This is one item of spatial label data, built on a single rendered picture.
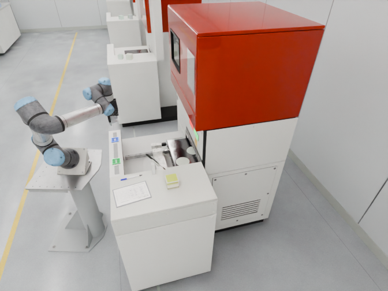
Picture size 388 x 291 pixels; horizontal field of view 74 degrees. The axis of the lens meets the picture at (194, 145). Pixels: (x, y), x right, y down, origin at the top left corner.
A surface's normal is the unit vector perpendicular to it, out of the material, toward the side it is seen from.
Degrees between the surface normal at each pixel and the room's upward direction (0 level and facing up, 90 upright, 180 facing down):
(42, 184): 0
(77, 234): 0
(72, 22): 90
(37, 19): 90
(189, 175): 0
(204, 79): 90
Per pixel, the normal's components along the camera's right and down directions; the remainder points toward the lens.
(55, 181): 0.01, -0.79
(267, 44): 0.26, 0.59
